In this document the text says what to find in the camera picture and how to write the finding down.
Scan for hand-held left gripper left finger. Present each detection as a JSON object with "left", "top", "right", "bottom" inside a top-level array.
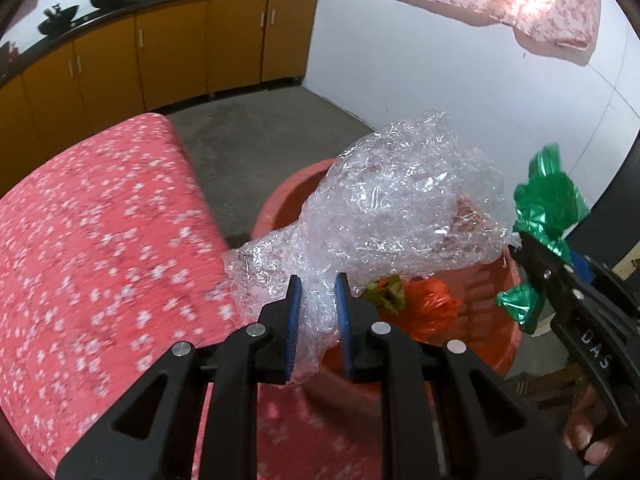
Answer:
[{"left": 55, "top": 274, "right": 303, "bottom": 480}]

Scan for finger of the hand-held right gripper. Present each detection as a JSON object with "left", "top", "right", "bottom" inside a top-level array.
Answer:
[
  {"left": 569, "top": 251, "right": 640, "bottom": 350},
  {"left": 511, "top": 230, "right": 640, "bottom": 428}
]

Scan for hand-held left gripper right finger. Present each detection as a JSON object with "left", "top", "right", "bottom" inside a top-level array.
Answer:
[{"left": 334, "top": 272, "right": 586, "bottom": 480}]

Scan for green foil wrapper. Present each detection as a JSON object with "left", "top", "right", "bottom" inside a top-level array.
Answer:
[{"left": 495, "top": 143, "right": 591, "bottom": 335}]

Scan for red plastic basket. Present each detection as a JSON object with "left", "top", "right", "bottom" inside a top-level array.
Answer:
[{"left": 250, "top": 157, "right": 523, "bottom": 401}]

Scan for clear bubble wrap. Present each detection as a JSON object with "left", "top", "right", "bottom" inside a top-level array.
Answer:
[{"left": 221, "top": 108, "right": 523, "bottom": 388}]

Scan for person's right hand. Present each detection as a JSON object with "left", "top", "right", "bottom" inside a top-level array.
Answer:
[{"left": 561, "top": 385, "right": 628, "bottom": 467}]

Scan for olive green plastic wrapper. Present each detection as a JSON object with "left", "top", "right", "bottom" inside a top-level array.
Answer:
[{"left": 361, "top": 274, "right": 407, "bottom": 315}]

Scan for wooden stool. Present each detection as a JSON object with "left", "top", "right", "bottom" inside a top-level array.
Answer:
[{"left": 510, "top": 365, "right": 586, "bottom": 411}]

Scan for orange plastic bag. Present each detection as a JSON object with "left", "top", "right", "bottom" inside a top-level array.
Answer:
[{"left": 400, "top": 277, "right": 462, "bottom": 343}]

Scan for red floral tablecloth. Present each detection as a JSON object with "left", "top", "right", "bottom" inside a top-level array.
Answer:
[{"left": 0, "top": 112, "right": 391, "bottom": 480}]

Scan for wooden lower cabinets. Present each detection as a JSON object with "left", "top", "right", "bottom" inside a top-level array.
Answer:
[{"left": 0, "top": 0, "right": 321, "bottom": 196}]

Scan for black cooking pot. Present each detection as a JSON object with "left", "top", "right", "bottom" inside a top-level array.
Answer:
[{"left": 37, "top": 4, "right": 81, "bottom": 36}]

